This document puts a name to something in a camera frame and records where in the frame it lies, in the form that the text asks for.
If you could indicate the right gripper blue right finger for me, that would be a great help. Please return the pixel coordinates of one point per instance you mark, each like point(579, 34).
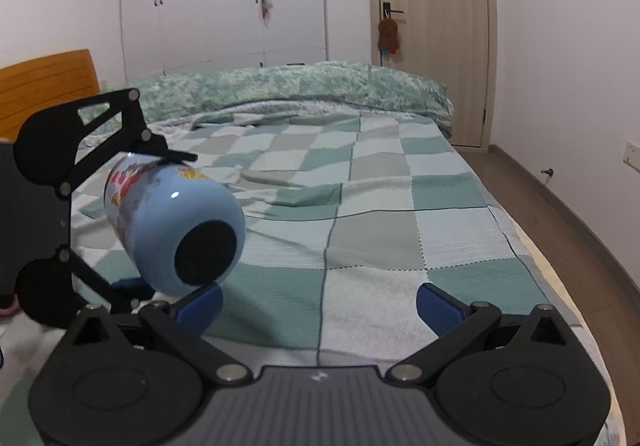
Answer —
point(443, 313)

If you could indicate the white wall socket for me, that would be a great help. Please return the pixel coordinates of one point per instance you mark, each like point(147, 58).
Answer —
point(631, 155)

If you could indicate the blue cartoon printed cup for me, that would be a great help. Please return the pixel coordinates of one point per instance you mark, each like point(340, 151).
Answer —
point(181, 229)

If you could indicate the beige wooden door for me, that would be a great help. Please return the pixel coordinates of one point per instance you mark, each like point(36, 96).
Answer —
point(455, 43)

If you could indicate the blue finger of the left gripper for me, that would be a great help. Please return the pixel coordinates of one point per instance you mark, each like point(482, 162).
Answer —
point(133, 288)
point(173, 155)

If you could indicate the orange wooden headboard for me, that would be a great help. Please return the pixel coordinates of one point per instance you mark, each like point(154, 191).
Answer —
point(34, 85)

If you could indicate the green floral duvet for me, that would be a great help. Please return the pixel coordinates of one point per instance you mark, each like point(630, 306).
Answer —
point(287, 89)

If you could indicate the brown plush toy on handle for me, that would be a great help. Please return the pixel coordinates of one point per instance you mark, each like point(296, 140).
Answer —
point(388, 36)

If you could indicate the black door handle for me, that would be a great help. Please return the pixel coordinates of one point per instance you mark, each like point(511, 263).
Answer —
point(388, 11)

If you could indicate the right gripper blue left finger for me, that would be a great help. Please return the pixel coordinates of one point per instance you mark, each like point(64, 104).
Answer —
point(191, 315)

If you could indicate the bed with checkered sheet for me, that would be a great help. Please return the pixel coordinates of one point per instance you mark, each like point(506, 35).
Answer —
point(319, 341)

